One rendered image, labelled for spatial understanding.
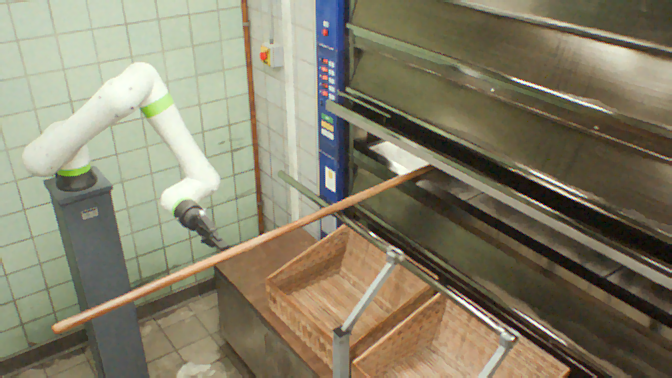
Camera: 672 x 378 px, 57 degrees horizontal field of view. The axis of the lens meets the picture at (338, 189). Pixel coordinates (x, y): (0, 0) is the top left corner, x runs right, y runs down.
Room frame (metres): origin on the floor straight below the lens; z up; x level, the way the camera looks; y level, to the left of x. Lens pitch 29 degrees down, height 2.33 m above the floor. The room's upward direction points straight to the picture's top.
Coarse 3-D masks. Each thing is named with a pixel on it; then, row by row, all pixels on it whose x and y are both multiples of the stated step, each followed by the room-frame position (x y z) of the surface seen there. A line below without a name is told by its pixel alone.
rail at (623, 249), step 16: (352, 112) 2.22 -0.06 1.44; (384, 128) 2.06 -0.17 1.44; (416, 144) 1.92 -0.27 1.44; (448, 160) 1.80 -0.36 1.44; (480, 176) 1.69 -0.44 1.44; (512, 192) 1.58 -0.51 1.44; (544, 208) 1.49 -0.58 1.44; (576, 224) 1.41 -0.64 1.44; (608, 240) 1.33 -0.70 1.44; (640, 256) 1.26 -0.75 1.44
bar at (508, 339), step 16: (288, 176) 2.19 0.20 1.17; (304, 192) 2.08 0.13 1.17; (352, 224) 1.83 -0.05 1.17; (368, 240) 1.75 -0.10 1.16; (400, 256) 1.64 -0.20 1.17; (384, 272) 1.63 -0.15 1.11; (416, 272) 1.56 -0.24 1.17; (448, 288) 1.47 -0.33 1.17; (368, 304) 1.59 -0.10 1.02; (464, 304) 1.40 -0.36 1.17; (352, 320) 1.55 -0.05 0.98; (480, 320) 1.34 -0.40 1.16; (336, 336) 1.52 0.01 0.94; (512, 336) 1.26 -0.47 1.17; (336, 352) 1.52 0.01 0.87; (496, 352) 1.26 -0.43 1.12; (336, 368) 1.52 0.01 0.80; (496, 368) 1.24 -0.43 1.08
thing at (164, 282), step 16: (400, 176) 2.12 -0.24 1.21; (416, 176) 2.16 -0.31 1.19; (368, 192) 2.00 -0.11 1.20; (336, 208) 1.90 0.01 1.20; (288, 224) 1.78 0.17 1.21; (304, 224) 1.81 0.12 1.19; (256, 240) 1.69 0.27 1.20; (224, 256) 1.61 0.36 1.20; (176, 272) 1.52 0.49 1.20; (192, 272) 1.53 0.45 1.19; (144, 288) 1.44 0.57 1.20; (160, 288) 1.47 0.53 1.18; (112, 304) 1.38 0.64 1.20; (64, 320) 1.31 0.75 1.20; (80, 320) 1.31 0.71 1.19
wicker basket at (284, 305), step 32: (320, 256) 2.27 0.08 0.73; (352, 256) 2.31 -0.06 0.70; (384, 256) 2.17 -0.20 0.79; (320, 288) 2.22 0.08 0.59; (352, 288) 2.22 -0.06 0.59; (384, 288) 2.11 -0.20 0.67; (416, 288) 2.00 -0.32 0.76; (288, 320) 1.97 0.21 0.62; (320, 320) 2.00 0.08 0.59; (384, 320) 1.78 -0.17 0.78; (320, 352) 1.79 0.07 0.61; (352, 352) 1.70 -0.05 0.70
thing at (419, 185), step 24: (384, 168) 2.27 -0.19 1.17; (432, 192) 2.05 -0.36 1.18; (480, 216) 1.87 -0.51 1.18; (504, 240) 1.75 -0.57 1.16; (528, 240) 1.72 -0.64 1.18; (552, 264) 1.59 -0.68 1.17; (576, 264) 1.58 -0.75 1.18; (600, 288) 1.46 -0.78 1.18; (624, 312) 1.39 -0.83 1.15; (648, 312) 1.35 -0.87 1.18
